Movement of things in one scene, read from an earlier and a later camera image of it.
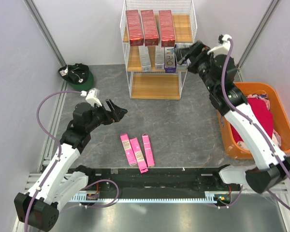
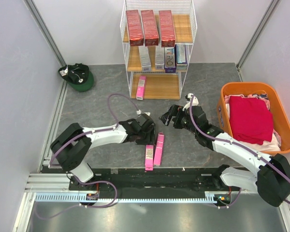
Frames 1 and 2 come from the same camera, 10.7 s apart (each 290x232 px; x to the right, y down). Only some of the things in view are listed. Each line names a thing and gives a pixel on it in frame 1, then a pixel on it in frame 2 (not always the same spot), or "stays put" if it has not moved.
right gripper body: (202, 65) -> (181, 121)
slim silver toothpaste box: (159, 58) stays put
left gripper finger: (119, 112) -> (152, 137)
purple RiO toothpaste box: (169, 60) stays put
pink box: (139, 159) -> (149, 157)
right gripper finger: (181, 52) -> (172, 111)
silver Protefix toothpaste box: (145, 59) stays put
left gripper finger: (111, 105) -> (141, 140)
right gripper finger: (181, 62) -> (166, 118)
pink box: (149, 152) -> (159, 150)
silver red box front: (150, 26) stays put
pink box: (125, 140) -> (141, 90)
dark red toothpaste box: (136, 35) stays put
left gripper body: (100, 116) -> (148, 132)
